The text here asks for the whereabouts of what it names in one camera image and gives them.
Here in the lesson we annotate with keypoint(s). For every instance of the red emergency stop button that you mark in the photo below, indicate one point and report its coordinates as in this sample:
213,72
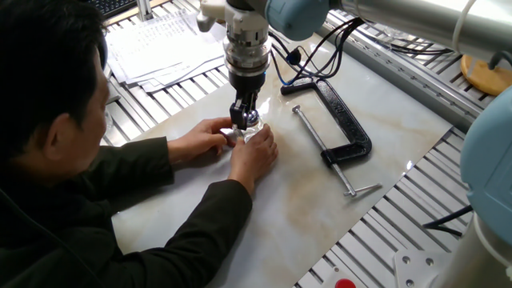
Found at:
344,283

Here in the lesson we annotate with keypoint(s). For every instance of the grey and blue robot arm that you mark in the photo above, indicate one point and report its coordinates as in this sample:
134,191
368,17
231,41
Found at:
400,20

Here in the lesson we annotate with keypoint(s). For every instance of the marble pattern board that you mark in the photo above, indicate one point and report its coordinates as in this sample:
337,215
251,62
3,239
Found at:
304,208

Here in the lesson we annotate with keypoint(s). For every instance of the black computer keyboard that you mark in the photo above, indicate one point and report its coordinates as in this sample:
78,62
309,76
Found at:
110,6

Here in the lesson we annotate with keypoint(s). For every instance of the person's right hand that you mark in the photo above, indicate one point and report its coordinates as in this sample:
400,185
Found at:
254,156

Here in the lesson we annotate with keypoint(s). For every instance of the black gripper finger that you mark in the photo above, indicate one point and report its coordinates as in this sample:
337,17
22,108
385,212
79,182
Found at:
252,103
237,114

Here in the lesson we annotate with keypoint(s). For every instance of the person's head with black hair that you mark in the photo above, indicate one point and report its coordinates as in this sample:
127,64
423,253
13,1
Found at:
40,60

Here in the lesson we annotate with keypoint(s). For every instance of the round wooden stand base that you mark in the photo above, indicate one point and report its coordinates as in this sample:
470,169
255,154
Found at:
486,80

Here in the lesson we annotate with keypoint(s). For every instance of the person's torso in dark jacket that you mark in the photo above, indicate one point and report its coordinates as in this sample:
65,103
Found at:
48,240

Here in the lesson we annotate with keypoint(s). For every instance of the stack of printed papers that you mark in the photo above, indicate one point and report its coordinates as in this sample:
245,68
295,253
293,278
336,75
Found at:
168,48

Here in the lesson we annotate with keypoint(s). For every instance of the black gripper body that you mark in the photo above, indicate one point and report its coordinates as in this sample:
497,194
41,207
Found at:
247,83

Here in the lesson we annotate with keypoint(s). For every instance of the right forearm in dark sleeve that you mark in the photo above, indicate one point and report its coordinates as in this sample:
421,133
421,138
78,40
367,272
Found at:
192,240

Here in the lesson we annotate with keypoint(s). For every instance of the left forearm in dark sleeve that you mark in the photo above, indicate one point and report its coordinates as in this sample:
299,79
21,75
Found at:
136,168

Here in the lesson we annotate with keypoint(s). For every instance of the person's left hand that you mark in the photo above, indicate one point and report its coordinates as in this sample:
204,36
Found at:
200,140

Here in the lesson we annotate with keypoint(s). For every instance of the white plate with holes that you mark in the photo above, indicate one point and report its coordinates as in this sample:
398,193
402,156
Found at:
420,272

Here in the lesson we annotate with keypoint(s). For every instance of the aluminium frame rail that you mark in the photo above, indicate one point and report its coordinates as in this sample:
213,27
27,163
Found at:
400,80

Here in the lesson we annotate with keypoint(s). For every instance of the upright silver metal post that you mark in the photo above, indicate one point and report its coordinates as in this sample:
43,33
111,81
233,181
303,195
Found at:
144,10

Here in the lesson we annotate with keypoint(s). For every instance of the black C-clamp with steel screw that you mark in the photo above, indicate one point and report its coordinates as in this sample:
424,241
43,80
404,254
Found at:
344,116

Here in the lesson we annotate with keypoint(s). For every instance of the small clear glass jar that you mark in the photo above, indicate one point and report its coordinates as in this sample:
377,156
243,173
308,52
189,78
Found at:
252,130

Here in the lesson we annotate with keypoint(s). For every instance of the white plastic wrist bracket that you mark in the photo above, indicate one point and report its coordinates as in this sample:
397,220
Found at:
240,20

